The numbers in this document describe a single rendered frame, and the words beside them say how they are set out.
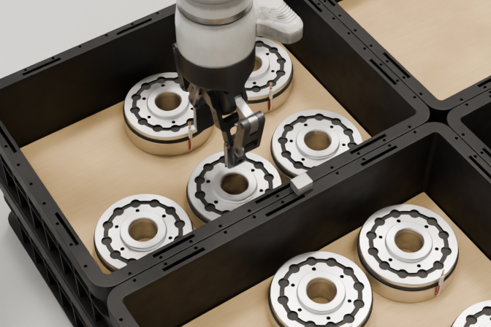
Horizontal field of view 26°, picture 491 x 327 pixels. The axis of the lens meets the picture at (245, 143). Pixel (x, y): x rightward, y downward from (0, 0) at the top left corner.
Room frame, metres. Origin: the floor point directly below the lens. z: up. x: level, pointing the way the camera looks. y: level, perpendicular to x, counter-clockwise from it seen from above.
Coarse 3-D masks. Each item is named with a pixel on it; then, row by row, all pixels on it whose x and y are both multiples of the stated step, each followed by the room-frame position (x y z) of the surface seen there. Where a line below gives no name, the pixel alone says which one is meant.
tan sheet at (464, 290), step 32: (352, 256) 0.63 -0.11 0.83; (480, 256) 0.63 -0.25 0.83; (256, 288) 0.59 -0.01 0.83; (448, 288) 0.59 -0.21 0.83; (480, 288) 0.59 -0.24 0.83; (192, 320) 0.55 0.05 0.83; (224, 320) 0.55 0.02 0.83; (256, 320) 0.55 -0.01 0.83; (384, 320) 0.55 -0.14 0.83; (416, 320) 0.55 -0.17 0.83; (448, 320) 0.55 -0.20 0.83
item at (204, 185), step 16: (208, 160) 0.73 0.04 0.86; (256, 160) 0.73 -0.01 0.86; (192, 176) 0.71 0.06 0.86; (208, 176) 0.71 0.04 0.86; (256, 176) 0.71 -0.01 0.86; (272, 176) 0.71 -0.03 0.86; (192, 192) 0.69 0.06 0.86; (208, 192) 0.69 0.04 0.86; (256, 192) 0.69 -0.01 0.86; (208, 208) 0.67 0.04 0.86; (224, 208) 0.67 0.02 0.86
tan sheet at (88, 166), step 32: (320, 96) 0.86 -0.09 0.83; (64, 128) 0.81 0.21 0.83; (96, 128) 0.81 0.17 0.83; (32, 160) 0.76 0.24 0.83; (64, 160) 0.76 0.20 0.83; (96, 160) 0.76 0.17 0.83; (128, 160) 0.76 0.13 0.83; (160, 160) 0.76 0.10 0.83; (192, 160) 0.76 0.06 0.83; (64, 192) 0.71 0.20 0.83; (96, 192) 0.71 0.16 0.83; (128, 192) 0.71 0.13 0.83; (160, 192) 0.71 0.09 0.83; (192, 224) 0.67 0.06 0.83
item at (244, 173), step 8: (224, 168) 0.72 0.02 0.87; (232, 168) 0.72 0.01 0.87; (240, 168) 0.72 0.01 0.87; (216, 176) 0.71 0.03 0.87; (224, 176) 0.71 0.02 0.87; (240, 176) 0.71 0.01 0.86; (248, 176) 0.71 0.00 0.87; (216, 184) 0.70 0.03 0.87; (248, 184) 0.70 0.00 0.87; (256, 184) 0.70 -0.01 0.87; (216, 192) 0.69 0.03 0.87; (224, 192) 0.69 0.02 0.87; (248, 192) 0.69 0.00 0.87; (224, 200) 0.68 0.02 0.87; (232, 200) 0.68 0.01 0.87; (240, 200) 0.68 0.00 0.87; (248, 200) 0.68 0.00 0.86
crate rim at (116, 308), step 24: (408, 144) 0.70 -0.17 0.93; (456, 144) 0.70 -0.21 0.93; (360, 168) 0.67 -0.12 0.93; (480, 168) 0.68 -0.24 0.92; (312, 192) 0.64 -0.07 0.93; (264, 216) 0.61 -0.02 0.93; (216, 240) 0.58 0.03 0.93; (168, 264) 0.55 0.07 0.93; (120, 288) 0.53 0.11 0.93; (144, 288) 0.53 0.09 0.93; (120, 312) 0.50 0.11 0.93
